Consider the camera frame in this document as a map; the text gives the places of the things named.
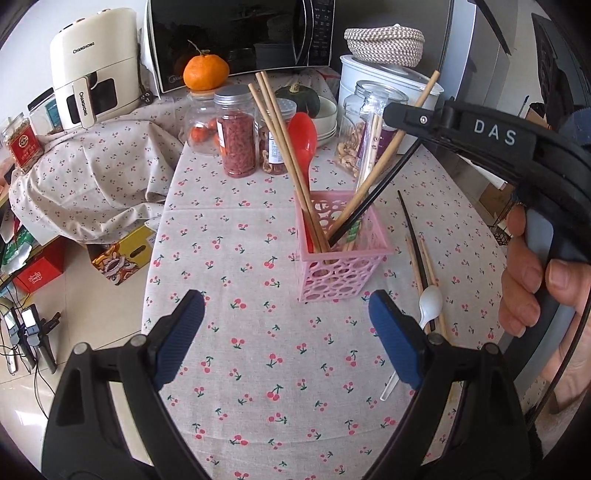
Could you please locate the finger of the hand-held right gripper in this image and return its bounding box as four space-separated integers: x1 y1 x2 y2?
385 102 459 140

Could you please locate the white electric cooking pot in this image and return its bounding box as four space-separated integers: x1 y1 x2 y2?
339 54 445 155

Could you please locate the clear storage box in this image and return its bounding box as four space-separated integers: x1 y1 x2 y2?
28 88 63 137

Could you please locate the green packet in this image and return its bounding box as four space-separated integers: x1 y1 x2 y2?
0 231 33 273

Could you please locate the spare hand-held gripper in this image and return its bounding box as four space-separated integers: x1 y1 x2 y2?
2 307 28 370
21 302 63 374

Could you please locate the dark green squash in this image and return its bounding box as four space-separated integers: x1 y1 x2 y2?
274 83 320 118

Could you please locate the person's right hand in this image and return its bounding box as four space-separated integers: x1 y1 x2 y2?
498 205 591 412

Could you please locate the clear jar with wooden lid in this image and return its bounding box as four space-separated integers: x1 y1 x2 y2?
185 90 222 155

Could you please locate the jar of red berries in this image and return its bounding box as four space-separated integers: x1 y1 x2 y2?
213 85 257 178

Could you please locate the woven rope basket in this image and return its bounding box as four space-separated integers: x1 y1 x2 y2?
344 25 426 70

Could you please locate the red label tea jar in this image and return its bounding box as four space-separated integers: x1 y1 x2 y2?
2 116 44 174

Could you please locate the white plastic spoon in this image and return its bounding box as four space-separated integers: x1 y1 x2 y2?
379 285 444 401

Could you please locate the black microwave oven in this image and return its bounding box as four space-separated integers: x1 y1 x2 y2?
147 0 337 95

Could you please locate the red cardboard box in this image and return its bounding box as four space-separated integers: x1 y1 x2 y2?
11 240 68 294

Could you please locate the large jar with purple label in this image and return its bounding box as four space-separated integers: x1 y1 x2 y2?
336 80 409 178

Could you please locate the small jar of nuts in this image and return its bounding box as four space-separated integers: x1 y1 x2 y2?
256 98 298 175

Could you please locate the white bowl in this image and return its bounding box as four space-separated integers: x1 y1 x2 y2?
314 95 339 141

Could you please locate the small floral drape cloth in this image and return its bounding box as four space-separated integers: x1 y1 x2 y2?
9 99 185 245

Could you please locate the colourful cardboard box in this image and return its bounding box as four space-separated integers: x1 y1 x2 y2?
88 226 155 287

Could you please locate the grey refrigerator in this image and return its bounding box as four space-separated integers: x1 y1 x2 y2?
330 0 513 195

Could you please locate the orange tangerine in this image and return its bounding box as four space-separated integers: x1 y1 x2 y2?
183 41 230 92

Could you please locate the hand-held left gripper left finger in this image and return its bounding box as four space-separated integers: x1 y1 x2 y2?
41 290 206 480

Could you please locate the pink perforated utensil basket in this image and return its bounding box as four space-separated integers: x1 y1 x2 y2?
295 191 397 303

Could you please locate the cream air fryer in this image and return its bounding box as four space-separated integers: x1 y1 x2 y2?
48 7 141 132

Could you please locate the brown cardboard box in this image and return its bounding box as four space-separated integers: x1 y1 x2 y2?
478 182 515 222

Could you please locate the white printed chopstick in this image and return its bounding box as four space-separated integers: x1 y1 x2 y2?
347 114 384 252
344 114 380 252

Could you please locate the black chopstick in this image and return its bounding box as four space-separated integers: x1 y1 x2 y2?
328 138 423 244
397 191 435 333

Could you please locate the cherry print tablecloth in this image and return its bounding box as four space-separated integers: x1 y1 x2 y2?
139 69 509 480

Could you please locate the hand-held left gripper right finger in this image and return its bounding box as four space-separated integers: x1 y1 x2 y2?
364 290 532 480

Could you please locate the red plastic spoon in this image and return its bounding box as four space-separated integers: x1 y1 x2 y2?
287 112 320 254

